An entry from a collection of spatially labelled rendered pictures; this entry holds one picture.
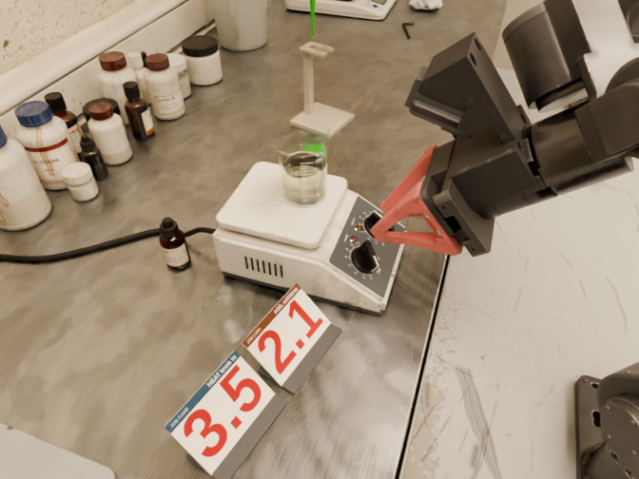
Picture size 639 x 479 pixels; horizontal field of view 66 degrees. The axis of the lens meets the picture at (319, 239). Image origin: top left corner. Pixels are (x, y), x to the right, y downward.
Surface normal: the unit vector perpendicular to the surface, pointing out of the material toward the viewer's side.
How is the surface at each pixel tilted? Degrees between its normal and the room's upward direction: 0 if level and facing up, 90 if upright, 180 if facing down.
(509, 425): 0
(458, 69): 90
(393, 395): 0
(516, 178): 90
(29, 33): 90
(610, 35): 39
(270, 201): 0
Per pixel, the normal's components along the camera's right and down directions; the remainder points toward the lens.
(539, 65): -0.75, 0.18
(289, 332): 0.54, -0.31
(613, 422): -0.92, 0.27
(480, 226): 0.72, -0.29
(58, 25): 0.94, 0.23
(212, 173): 0.00, -0.72
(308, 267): -0.32, 0.65
